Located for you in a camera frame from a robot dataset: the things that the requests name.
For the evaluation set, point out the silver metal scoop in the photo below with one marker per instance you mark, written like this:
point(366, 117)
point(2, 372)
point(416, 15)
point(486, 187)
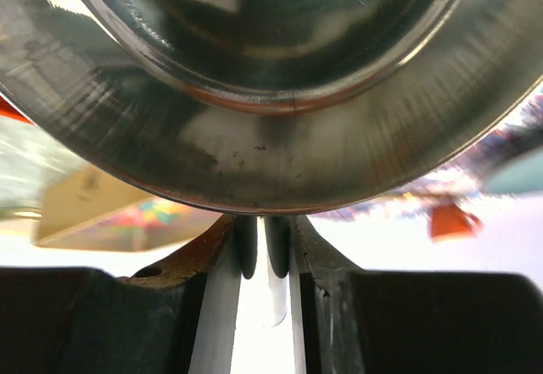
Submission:
point(269, 107)

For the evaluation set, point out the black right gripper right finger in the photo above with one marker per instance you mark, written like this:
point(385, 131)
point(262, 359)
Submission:
point(323, 316)

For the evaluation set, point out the orange tray of candies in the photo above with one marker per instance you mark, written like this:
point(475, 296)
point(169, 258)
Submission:
point(9, 111)

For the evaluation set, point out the gold tin of star candies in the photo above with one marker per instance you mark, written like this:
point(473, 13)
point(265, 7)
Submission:
point(94, 211)

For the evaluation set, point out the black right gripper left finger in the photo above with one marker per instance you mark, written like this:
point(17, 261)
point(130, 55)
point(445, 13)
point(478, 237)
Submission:
point(205, 276)

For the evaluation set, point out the orange coffee cup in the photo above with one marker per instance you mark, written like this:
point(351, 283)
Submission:
point(450, 222)

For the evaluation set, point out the teal ceramic plate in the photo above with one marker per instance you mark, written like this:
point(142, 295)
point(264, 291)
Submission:
point(519, 175)

